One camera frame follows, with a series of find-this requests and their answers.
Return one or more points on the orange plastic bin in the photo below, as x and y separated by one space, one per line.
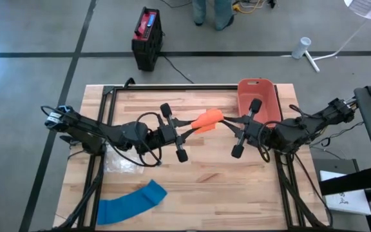
264 93

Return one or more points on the orange elastic bandage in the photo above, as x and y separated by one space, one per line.
206 119

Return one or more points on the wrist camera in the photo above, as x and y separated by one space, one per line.
163 134
255 132

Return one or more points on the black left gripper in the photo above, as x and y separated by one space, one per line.
174 135

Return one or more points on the clear plastic bag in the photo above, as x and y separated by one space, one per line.
121 164

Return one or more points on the person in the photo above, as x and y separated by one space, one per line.
221 13

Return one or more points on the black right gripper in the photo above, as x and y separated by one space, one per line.
246 129

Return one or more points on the blue elastic bandage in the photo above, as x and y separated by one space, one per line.
130 204

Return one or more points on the red and black battery box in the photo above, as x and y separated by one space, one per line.
147 48

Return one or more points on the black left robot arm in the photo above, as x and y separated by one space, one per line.
89 127

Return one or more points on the black power plug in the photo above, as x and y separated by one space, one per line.
272 3

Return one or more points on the white floor stand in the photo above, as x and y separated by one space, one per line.
311 61

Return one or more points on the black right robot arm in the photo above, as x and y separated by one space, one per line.
301 129

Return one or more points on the white paper sheet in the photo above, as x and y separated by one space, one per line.
343 203

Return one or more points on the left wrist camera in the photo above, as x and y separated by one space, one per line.
163 134

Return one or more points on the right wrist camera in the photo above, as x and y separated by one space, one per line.
255 132

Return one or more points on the white round object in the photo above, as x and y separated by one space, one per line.
369 8

